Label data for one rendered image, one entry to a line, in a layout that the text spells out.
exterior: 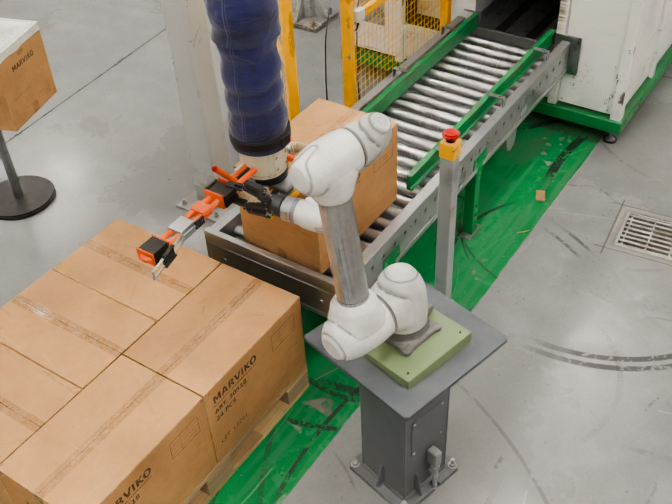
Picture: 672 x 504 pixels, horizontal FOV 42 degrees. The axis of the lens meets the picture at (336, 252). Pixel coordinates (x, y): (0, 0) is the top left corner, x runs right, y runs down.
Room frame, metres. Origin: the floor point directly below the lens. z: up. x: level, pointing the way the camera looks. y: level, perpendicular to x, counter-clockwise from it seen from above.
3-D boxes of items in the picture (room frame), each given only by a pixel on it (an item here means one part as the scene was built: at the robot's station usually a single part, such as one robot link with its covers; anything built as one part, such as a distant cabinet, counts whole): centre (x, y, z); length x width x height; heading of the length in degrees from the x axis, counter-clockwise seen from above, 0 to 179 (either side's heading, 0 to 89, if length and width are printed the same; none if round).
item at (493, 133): (3.46, -0.68, 0.50); 2.31 x 0.05 x 0.19; 145
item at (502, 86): (3.78, -0.84, 0.60); 1.60 x 0.10 x 0.09; 145
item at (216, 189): (2.50, 0.40, 1.08); 0.10 x 0.08 x 0.06; 54
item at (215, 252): (2.69, 0.27, 0.47); 0.70 x 0.03 x 0.15; 55
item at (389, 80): (3.83, -0.15, 0.50); 2.31 x 0.05 x 0.19; 145
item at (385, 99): (4.09, -0.40, 0.60); 1.60 x 0.10 x 0.09; 145
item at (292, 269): (2.69, 0.26, 0.58); 0.70 x 0.03 x 0.06; 55
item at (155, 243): (2.22, 0.61, 1.07); 0.08 x 0.07 x 0.05; 144
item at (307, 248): (2.98, 0.05, 0.75); 0.60 x 0.40 x 0.40; 144
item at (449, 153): (2.87, -0.48, 0.50); 0.07 x 0.07 x 1.00; 55
